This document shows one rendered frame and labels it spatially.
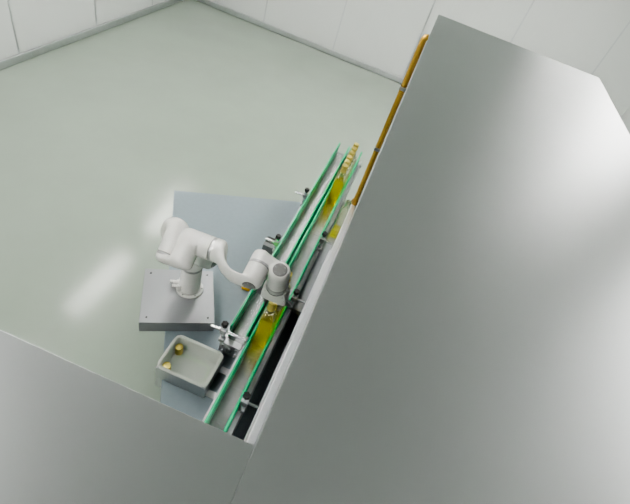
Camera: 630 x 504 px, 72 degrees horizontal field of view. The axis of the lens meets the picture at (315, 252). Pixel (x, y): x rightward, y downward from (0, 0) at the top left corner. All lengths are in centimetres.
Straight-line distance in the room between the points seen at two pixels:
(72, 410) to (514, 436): 40
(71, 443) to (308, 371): 20
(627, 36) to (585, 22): 55
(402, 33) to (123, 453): 701
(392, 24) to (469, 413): 687
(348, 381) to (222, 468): 14
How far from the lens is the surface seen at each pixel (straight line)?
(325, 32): 744
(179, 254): 153
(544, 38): 721
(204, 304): 210
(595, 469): 55
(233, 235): 252
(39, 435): 41
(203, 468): 39
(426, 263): 60
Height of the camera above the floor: 250
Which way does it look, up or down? 43 degrees down
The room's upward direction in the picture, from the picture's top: 21 degrees clockwise
